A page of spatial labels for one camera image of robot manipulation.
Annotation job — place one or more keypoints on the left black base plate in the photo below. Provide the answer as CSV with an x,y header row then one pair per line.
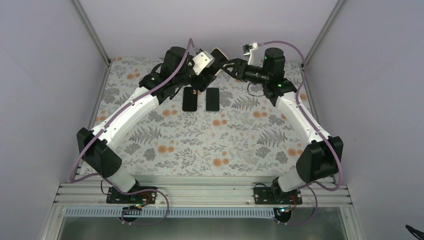
x,y
148,196

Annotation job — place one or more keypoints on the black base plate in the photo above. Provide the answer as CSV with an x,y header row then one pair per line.
x,y
264,195
148,196

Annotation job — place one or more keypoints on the black phone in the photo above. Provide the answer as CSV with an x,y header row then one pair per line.
x,y
219,57

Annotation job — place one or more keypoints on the floral patterned table mat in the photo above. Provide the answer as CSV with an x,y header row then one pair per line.
x,y
248,136

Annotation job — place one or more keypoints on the black phone case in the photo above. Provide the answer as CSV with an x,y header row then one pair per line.
x,y
190,99

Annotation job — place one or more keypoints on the slotted grey cable duct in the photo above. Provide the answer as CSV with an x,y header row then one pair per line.
x,y
173,212

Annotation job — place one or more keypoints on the black object at corner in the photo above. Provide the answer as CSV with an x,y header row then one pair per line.
x,y
415,232

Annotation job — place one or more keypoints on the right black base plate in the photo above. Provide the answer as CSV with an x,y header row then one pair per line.
x,y
264,195

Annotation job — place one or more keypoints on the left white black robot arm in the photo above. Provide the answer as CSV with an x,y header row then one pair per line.
x,y
177,70

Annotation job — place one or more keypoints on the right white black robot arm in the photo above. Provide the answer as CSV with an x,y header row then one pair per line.
x,y
321,156

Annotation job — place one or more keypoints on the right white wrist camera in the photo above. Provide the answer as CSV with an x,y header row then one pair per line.
x,y
248,51

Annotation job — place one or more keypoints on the aluminium rail frame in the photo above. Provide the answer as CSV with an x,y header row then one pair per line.
x,y
323,215

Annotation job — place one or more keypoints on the dark green smartphone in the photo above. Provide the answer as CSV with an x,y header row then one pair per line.
x,y
212,99

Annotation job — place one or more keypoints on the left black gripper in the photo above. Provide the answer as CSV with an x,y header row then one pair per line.
x,y
202,82

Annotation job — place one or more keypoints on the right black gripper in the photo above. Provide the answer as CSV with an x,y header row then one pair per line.
x,y
238,67

